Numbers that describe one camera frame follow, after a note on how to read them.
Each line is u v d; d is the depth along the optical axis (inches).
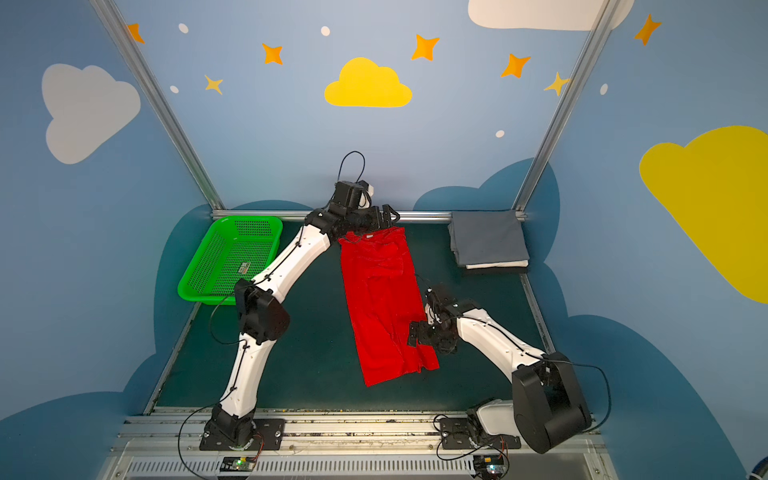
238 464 28.0
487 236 41.8
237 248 45.2
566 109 33.8
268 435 29.7
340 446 28.9
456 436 29.2
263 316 22.6
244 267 42.5
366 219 31.4
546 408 16.5
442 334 28.7
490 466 28.1
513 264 41.1
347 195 27.4
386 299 40.0
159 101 33.0
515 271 42.1
